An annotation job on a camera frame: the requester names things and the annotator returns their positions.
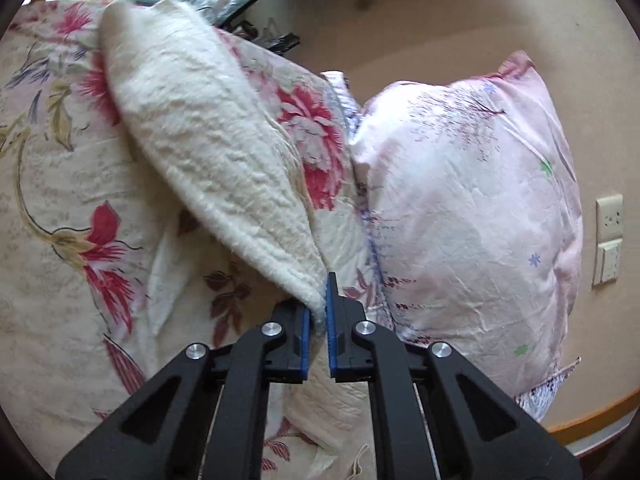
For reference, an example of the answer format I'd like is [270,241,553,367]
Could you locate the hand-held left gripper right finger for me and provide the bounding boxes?
[325,272,583,480]

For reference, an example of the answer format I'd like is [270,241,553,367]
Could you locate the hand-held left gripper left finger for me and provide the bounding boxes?
[55,300,313,480]

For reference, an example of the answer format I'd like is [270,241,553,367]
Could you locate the cream knit sweater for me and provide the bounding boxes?
[97,0,330,346]

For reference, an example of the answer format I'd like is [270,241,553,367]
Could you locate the pink floral pillow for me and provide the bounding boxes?
[350,50,586,423]

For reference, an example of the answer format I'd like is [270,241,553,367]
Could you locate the floral quilt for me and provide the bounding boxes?
[0,0,383,480]

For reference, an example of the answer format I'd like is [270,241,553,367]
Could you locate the black object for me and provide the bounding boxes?
[240,19,302,55]

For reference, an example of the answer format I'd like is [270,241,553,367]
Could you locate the wooden wall trim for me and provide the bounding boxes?
[545,385,640,456]

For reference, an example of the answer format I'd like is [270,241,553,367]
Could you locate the wall light switch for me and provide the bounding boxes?
[592,239,624,287]

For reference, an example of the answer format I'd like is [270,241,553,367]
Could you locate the wall power outlet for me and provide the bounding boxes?
[595,194,625,241]

